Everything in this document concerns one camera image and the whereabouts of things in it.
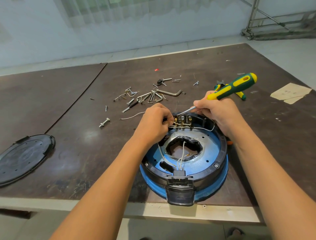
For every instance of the silver hex key set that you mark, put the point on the silver hex key set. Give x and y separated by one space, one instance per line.
150 97

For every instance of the black round bottom cover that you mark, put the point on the black round bottom cover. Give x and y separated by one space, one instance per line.
23 158

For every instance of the blue rice cooker base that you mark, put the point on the blue rice cooker base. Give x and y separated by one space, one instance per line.
197 158

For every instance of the person's left forearm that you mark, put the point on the person's left forearm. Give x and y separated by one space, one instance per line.
106 188

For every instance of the person's right hand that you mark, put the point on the person's right hand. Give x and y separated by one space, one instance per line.
222 116

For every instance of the person's right forearm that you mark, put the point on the person's right forearm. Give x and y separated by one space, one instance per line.
274 185

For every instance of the small black plastic part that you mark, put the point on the small black plastic part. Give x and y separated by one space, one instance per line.
160 81

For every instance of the large silver bolt with nut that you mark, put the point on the large silver bolt with nut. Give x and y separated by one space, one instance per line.
104 122

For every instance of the metal rack frame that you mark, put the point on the metal rack frame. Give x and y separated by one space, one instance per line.
271 27

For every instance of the person's left fingers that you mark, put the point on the person's left fingers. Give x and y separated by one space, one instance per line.
169 118

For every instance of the large silver hex key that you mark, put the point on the large silver hex key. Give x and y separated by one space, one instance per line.
170 93

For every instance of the person's left hand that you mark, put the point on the person's left hand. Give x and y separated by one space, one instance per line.
151 124

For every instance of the person's right thumb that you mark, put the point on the person's right thumb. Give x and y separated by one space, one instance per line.
201 104

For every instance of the torn beige paper piece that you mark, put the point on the torn beige paper piece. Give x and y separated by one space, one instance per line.
291 92

